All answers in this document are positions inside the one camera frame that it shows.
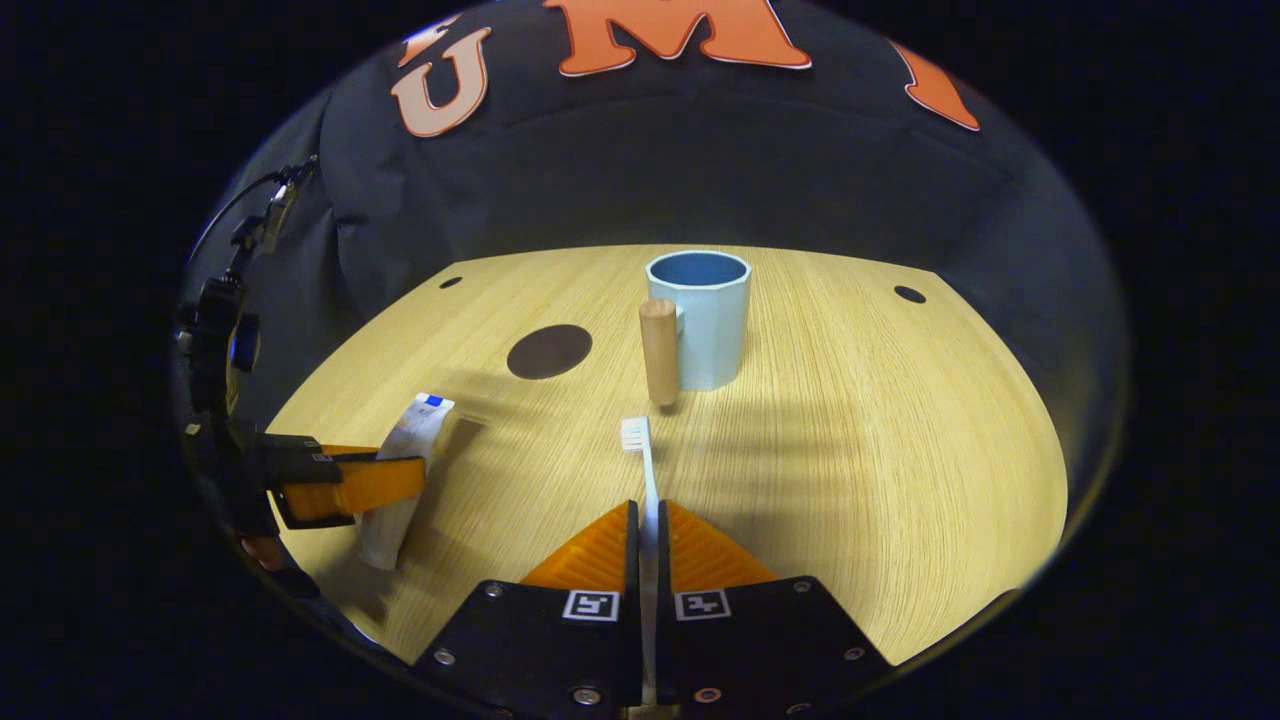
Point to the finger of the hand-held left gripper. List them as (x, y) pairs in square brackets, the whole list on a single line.
[(370, 485), (350, 452)]

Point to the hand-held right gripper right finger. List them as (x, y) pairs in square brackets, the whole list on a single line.
[(663, 560)]

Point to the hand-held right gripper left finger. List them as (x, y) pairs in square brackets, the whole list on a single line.
[(634, 560)]

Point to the white toothpaste tube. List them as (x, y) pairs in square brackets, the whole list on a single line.
[(415, 430)]

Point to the white toothbrush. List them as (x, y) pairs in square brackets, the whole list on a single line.
[(648, 470)]

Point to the dark brown round coaster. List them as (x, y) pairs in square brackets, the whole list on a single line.
[(549, 352)]

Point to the black backdrop cloth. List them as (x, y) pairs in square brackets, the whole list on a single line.
[(700, 170)]

